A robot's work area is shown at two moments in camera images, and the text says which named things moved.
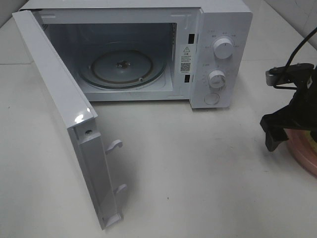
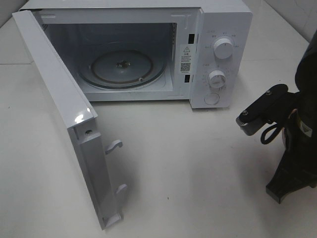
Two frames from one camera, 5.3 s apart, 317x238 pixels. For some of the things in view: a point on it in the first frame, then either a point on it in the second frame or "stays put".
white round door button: (211, 98) stays put
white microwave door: (85, 135) stays put
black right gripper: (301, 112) -> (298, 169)
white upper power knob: (223, 48) stays put
